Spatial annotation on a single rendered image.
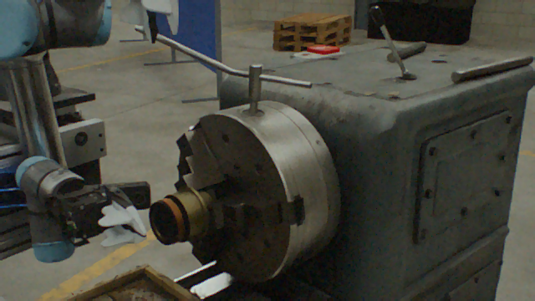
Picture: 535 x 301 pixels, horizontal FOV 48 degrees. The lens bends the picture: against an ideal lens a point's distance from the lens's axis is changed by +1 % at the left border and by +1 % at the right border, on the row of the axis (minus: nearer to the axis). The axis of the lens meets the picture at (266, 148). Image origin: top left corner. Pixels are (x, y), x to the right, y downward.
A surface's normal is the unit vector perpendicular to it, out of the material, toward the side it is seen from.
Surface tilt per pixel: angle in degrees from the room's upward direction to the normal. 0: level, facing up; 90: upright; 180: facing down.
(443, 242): 89
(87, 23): 93
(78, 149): 90
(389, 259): 89
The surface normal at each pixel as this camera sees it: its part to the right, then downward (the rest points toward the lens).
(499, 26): -0.50, 0.29
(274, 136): 0.39, -0.65
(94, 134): 0.79, 0.21
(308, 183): 0.64, -0.13
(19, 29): 0.39, 0.29
